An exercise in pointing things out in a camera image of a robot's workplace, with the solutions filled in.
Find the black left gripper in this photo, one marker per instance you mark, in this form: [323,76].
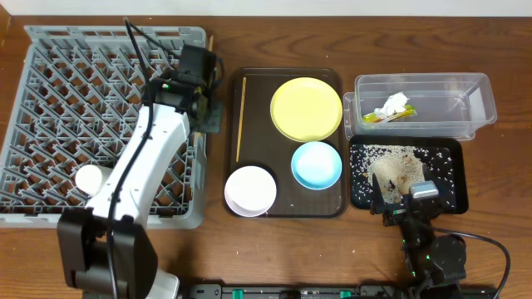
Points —
[209,115]

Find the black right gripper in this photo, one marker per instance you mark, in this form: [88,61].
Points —
[393,216]

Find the white paper napkin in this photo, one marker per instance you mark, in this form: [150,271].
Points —
[395,103]

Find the light blue bowl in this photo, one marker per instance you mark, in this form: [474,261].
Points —
[316,165]

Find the yellow plate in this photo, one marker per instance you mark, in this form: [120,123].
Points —
[306,109]

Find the white cup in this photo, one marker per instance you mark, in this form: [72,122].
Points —
[91,177]

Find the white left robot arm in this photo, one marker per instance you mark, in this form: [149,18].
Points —
[105,249]

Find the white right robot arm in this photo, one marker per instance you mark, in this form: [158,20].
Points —
[435,262]

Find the clear plastic waste bin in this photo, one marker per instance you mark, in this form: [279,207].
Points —
[453,105]

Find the grey dishwasher rack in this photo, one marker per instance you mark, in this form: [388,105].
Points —
[77,103]

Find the black tray with rice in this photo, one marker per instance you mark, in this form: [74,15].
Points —
[398,162]

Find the green yellow wrapper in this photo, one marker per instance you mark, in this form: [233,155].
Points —
[375,118]

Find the dark brown serving tray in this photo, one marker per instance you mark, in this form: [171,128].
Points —
[264,146]

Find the pink white bowl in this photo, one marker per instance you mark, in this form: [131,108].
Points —
[250,191]

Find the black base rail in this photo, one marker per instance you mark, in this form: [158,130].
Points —
[215,291]

